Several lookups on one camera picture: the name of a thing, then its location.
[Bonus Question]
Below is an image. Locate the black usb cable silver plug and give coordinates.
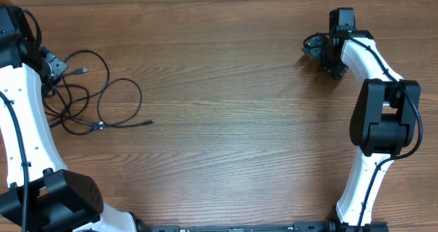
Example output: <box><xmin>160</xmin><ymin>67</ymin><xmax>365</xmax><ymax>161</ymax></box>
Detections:
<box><xmin>43</xmin><ymin>83</ymin><xmax>90</xmax><ymax>130</ymax></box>

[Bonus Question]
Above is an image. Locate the black usb cable white plug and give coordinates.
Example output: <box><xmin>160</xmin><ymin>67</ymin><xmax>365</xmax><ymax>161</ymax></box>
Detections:
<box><xmin>95</xmin><ymin>77</ymin><xmax>155</xmax><ymax>129</ymax></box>

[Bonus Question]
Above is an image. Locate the thin black cable silver tip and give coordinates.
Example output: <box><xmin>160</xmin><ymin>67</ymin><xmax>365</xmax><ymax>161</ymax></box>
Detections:
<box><xmin>59</xmin><ymin>49</ymin><xmax>110</xmax><ymax>136</ymax></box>

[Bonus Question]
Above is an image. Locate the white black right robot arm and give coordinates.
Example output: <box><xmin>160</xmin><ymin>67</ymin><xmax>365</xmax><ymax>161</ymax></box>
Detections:
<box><xmin>302</xmin><ymin>30</ymin><xmax>423</xmax><ymax>231</ymax></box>

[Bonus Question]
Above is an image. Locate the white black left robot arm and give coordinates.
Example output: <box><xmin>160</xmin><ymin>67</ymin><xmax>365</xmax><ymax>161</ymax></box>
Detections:
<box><xmin>1</xmin><ymin>5</ymin><xmax>149</xmax><ymax>231</ymax></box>

